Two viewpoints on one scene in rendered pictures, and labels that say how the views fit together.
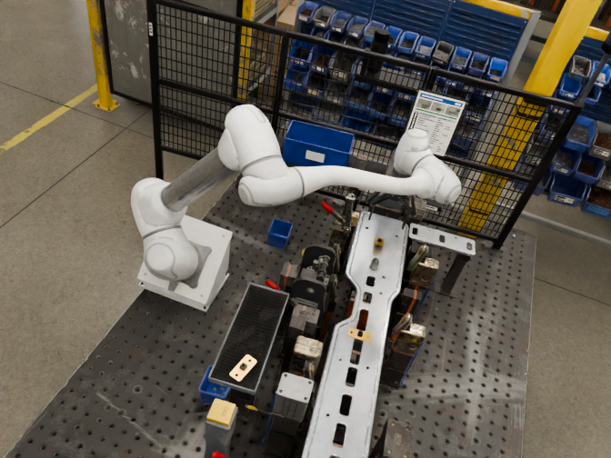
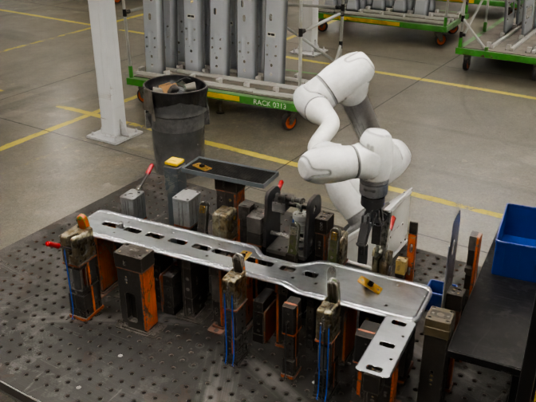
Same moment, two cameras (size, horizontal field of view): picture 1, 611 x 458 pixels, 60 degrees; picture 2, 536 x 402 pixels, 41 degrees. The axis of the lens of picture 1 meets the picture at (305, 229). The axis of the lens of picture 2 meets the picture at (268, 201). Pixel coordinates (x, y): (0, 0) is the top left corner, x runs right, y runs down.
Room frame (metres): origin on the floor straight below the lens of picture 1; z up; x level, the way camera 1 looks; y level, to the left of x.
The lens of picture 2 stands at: (1.99, -2.33, 2.32)
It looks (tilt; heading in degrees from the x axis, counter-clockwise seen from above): 26 degrees down; 110
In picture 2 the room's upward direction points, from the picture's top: straight up
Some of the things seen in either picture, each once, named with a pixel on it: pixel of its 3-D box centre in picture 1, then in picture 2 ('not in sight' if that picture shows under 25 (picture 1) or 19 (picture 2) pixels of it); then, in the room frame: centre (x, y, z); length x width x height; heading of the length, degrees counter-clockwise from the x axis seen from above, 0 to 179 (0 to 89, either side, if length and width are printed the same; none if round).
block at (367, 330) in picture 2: (412, 271); (366, 365); (1.64, -0.50, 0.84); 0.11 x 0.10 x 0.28; 85
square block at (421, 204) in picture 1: (406, 232); (435, 362); (1.85, -0.46, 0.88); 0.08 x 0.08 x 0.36; 85
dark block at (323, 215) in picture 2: not in sight; (322, 264); (1.37, -0.07, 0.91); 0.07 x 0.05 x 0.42; 85
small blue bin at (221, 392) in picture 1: (215, 387); not in sight; (0.95, 0.20, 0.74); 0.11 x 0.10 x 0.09; 175
